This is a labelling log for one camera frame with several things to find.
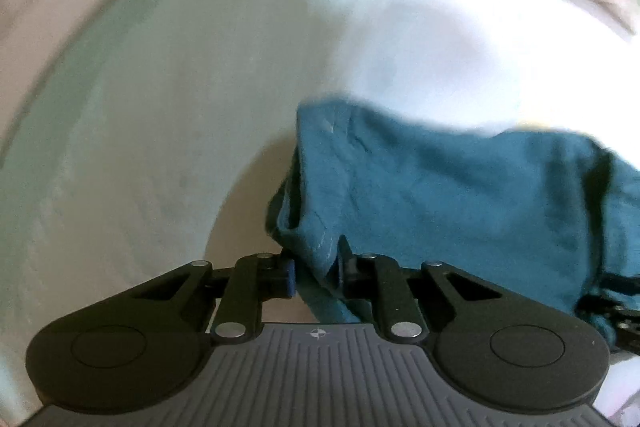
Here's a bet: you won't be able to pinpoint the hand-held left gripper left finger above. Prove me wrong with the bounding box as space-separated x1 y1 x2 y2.
132 254 297 343

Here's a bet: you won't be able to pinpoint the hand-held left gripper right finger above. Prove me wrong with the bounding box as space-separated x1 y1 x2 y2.
336 234 506 343

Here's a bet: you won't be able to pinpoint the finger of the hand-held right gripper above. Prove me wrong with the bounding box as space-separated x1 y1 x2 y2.
575 292 640 353

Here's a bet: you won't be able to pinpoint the teal pants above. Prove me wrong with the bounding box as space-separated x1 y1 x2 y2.
265 94 640 343

